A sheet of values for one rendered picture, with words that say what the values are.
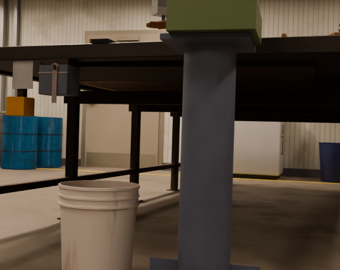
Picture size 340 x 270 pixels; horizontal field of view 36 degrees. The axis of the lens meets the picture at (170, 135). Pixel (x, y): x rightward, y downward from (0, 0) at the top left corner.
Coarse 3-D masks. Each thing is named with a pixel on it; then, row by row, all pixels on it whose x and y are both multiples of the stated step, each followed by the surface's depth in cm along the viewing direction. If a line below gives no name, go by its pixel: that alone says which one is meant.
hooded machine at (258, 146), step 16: (240, 128) 694; (256, 128) 688; (272, 128) 682; (240, 144) 694; (256, 144) 688; (272, 144) 682; (240, 160) 693; (256, 160) 687; (272, 160) 681; (240, 176) 697; (256, 176) 691; (272, 176) 685
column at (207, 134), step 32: (224, 32) 153; (192, 64) 161; (224, 64) 160; (192, 96) 161; (224, 96) 160; (192, 128) 161; (224, 128) 160; (192, 160) 161; (224, 160) 161; (192, 192) 161; (224, 192) 161; (192, 224) 160; (224, 224) 161; (192, 256) 160; (224, 256) 162
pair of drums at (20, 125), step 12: (12, 120) 722; (24, 120) 725; (36, 120) 743; (48, 120) 773; (60, 120) 788; (12, 132) 722; (24, 132) 725; (36, 132) 744; (48, 132) 774; (60, 132) 789; (12, 144) 722; (24, 144) 726; (36, 144) 746; (48, 144) 774; (60, 144) 790; (12, 156) 722; (24, 156) 726; (36, 156) 748; (48, 156) 774; (60, 156) 792; (12, 168) 722; (24, 168) 726
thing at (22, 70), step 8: (16, 64) 219; (24, 64) 218; (32, 64) 217; (16, 72) 219; (24, 72) 218; (32, 72) 217; (16, 80) 219; (24, 80) 218; (32, 80) 217; (16, 88) 219; (24, 88) 218; (32, 88) 217
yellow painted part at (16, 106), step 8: (8, 96) 218; (16, 96) 217; (24, 96) 220; (8, 104) 218; (16, 104) 216; (24, 104) 215; (32, 104) 221; (8, 112) 217; (16, 112) 216; (24, 112) 215; (32, 112) 221
